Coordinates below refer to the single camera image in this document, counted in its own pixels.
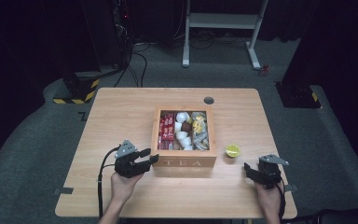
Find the bundle of red packets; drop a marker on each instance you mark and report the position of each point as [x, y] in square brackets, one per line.
[167, 130]

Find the black stand base plate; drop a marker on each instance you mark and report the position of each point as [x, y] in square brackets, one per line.
[298, 96]

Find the black yellow-striped stand base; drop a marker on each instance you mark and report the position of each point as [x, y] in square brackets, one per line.
[77, 91]

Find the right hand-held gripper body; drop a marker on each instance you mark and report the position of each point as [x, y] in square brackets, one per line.
[271, 169]

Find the yellow-green lime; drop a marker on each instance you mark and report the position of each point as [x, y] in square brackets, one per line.
[232, 150]

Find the person's left hand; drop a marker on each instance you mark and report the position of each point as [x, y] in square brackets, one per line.
[122, 186]

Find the grey table edge bracket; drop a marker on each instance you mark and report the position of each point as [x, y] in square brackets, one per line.
[291, 187]
[63, 190]

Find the person's right hand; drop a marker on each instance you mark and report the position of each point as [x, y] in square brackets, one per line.
[268, 199]

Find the yellow tea bags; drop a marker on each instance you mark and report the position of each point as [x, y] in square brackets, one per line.
[198, 124]

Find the dark equipment rack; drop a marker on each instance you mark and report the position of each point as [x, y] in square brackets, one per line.
[122, 31]

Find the white capsule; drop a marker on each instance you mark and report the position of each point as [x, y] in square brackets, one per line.
[188, 147]
[182, 117]
[178, 126]
[181, 135]
[185, 141]

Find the white metal stand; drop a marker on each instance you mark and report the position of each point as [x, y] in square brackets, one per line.
[220, 21]

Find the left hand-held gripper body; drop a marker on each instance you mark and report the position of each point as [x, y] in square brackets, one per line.
[126, 161]

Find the wooden tea box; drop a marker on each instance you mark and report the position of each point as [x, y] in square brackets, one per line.
[183, 160]

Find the pile of grey tea bags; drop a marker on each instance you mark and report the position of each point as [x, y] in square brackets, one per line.
[200, 140]

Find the brown capsule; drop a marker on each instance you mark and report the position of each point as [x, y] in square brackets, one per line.
[186, 126]

